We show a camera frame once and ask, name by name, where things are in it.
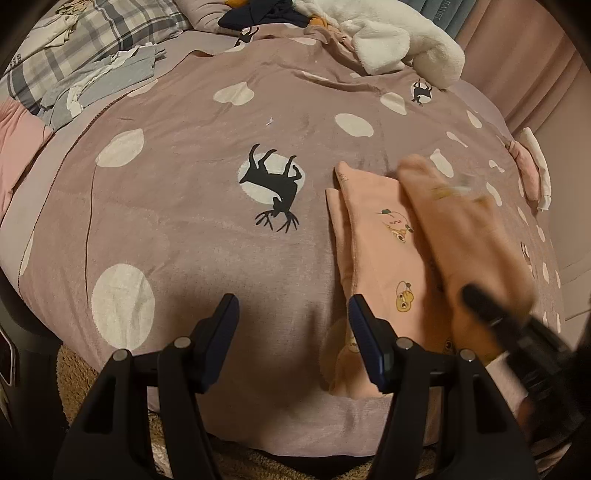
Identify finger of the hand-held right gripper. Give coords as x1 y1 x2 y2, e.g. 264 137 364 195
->
462 282 509 329

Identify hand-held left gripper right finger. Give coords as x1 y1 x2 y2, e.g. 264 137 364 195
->
348 294 539 480

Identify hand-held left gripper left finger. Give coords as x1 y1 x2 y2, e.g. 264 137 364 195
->
55 293 240 480

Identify pink cartoon print pants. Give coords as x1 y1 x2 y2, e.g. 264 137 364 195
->
321 154 537 400

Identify grey-blue clothes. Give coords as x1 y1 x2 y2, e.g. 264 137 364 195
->
39 44 166 132

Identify pink and white folded cloth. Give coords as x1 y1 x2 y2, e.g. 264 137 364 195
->
505 127 553 213

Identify beige shaggy rug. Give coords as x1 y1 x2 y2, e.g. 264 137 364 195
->
56 344 441 480

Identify dark furniture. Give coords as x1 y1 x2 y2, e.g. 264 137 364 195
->
0 272 64 432

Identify mauve deer print blanket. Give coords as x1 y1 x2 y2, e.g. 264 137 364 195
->
14 23 568 457

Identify pink curtain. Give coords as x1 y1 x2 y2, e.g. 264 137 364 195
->
455 0 591 153

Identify lavender bed sheet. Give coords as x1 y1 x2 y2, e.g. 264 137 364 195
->
0 28 222 232

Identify white fluffy garment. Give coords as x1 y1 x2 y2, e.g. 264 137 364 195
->
294 0 466 89

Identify plain pink cloth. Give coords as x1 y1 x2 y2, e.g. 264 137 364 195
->
0 99 55 219

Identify grey plaid pillow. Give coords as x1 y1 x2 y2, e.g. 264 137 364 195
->
0 0 191 116

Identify navy cloth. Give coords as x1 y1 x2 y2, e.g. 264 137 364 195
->
218 0 309 29

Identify crumpled white cloth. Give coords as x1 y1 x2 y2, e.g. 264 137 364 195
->
44 2 92 48

